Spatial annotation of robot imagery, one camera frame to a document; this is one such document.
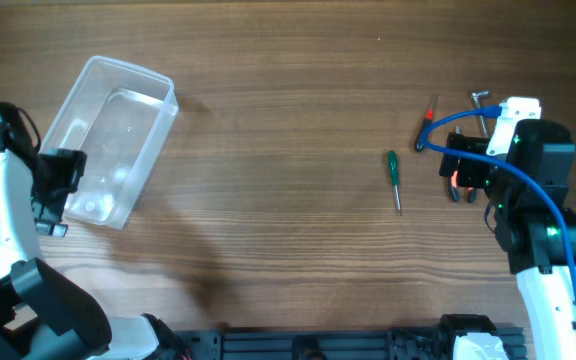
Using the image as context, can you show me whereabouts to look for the black red-collar screwdriver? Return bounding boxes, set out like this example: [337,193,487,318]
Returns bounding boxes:
[414,94,438,153]

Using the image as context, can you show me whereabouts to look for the clear plastic container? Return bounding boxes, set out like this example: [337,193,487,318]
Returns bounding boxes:
[41,56,180,229]

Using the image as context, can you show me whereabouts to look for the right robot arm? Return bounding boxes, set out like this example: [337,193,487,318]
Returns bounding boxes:
[439,119,576,359]

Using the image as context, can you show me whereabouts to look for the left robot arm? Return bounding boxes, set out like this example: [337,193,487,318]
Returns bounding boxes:
[0,102,193,359]

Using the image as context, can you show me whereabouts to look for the orange black needle-nose pliers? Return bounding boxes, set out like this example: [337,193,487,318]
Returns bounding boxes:
[448,125,479,204]

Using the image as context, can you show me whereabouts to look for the silver L-shaped socket wrench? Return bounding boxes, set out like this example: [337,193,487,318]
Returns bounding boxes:
[470,90,490,138]

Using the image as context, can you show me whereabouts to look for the green handled screwdriver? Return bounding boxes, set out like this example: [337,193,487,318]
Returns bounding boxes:
[387,151,402,216]

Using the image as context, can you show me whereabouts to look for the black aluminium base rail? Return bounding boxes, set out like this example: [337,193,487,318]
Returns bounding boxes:
[178,326,527,360]

